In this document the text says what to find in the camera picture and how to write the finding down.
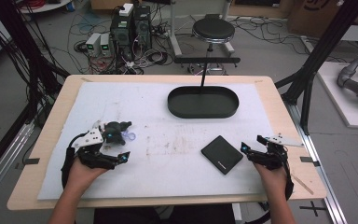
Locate tangle of floor cables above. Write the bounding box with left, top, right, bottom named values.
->
left=68, top=6, right=175, bottom=76

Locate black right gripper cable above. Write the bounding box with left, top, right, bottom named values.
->
left=282, top=155, right=295, bottom=201

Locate black frame post with cables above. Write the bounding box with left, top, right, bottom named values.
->
left=0, top=0, right=71, bottom=128

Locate grey power supply unit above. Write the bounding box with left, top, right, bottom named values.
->
left=99, top=33, right=114, bottom=58
left=85, top=32, right=103, bottom=58

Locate white metal frame leg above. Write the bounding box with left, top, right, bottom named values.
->
left=168, top=0, right=184, bottom=58

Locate black stand with oval tray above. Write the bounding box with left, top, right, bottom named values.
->
left=167, top=56, right=241, bottom=119

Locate black flat wallet case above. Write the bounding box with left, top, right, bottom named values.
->
left=200, top=134, right=244, bottom=175

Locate thin wooden stick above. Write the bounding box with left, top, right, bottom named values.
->
left=292, top=174, right=315, bottom=196

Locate black computer tower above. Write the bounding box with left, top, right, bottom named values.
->
left=132, top=5, right=153, bottom=50
left=109, top=11, right=135, bottom=61

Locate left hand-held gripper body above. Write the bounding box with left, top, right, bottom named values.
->
left=71, top=128, right=118, bottom=171

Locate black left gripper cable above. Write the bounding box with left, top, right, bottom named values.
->
left=61, top=132, right=90, bottom=190

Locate person's dark lap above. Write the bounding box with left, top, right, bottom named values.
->
left=92, top=203, right=237, bottom=224

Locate cardboard box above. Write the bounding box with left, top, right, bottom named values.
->
left=286, top=0, right=358, bottom=39

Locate black metal frame post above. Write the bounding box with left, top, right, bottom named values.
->
left=274, top=0, right=358, bottom=135

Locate white floor board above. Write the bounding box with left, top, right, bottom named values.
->
left=316, top=61, right=358, bottom=131

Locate person's left hand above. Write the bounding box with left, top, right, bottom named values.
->
left=66, top=156, right=107, bottom=196

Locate white box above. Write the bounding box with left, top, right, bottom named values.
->
left=118, top=3, right=135, bottom=18

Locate person's right hand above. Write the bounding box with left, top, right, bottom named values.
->
left=254, top=161, right=289, bottom=202

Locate dark rounded object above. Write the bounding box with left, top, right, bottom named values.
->
left=104, top=120, right=133, bottom=136

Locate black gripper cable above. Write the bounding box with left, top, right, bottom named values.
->
left=61, top=132, right=90, bottom=190
left=282, top=155, right=295, bottom=201

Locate white table mat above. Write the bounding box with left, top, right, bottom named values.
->
left=36, top=81, right=276, bottom=201

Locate black round stool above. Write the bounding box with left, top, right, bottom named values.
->
left=191, top=13, right=238, bottom=75

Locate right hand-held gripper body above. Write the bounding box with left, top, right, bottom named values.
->
left=255, top=133, right=305, bottom=171

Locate aluminium rail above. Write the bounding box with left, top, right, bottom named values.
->
left=0, top=120, right=35, bottom=208
left=285, top=102, right=349, bottom=224

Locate clear plastic loop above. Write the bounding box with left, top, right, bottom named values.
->
left=121, top=130, right=137, bottom=142

